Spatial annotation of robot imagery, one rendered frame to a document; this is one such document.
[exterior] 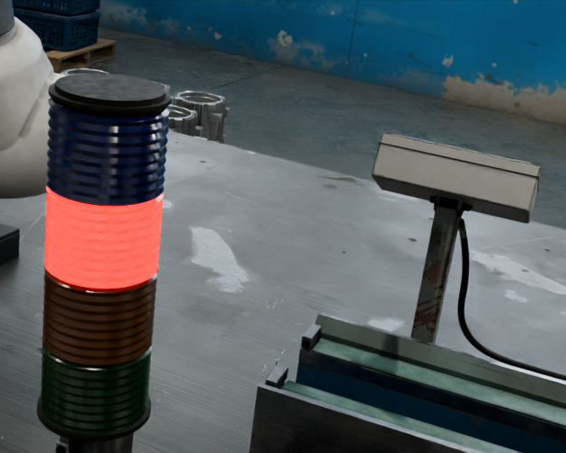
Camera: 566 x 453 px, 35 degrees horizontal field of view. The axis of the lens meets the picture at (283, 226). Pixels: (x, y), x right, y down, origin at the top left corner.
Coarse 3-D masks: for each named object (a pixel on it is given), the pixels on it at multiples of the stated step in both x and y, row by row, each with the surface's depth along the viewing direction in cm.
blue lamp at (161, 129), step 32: (64, 128) 43; (96, 128) 42; (128, 128) 43; (160, 128) 44; (64, 160) 43; (96, 160) 43; (128, 160) 43; (160, 160) 45; (64, 192) 44; (96, 192) 43; (128, 192) 44; (160, 192) 46
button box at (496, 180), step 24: (384, 144) 96; (408, 144) 96; (432, 144) 95; (384, 168) 96; (408, 168) 95; (432, 168) 94; (456, 168) 94; (480, 168) 93; (504, 168) 92; (528, 168) 92; (408, 192) 99; (432, 192) 95; (456, 192) 93; (480, 192) 93; (504, 192) 92; (528, 192) 91; (504, 216) 97; (528, 216) 94
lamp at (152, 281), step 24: (48, 288) 47; (72, 288) 45; (120, 288) 46; (144, 288) 47; (48, 312) 47; (72, 312) 46; (96, 312) 46; (120, 312) 46; (144, 312) 47; (48, 336) 48; (72, 336) 46; (96, 336) 46; (120, 336) 47; (144, 336) 48; (72, 360) 47; (96, 360) 47; (120, 360) 47
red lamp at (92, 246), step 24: (48, 192) 45; (48, 216) 46; (72, 216) 44; (96, 216) 44; (120, 216) 44; (144, 216) 45; (48, 240) 46; (72, 240) 45; (96, 240) 44; (120, 240) 45; (144, 240) 46; (48, 264) 46; (72, 264) 45; (96, 264) 45; (120, 264) 45; (144, 264) 46; (96, 288) 45
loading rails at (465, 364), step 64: (320, 320) 87; (320, 384) 84; (384, 384) 82; (448, 384) 81; (512, 384) 81; (256, 448) 76; (320, 448) 73; (384, 448) 71; (448, 448) 69; (512, 448) 79
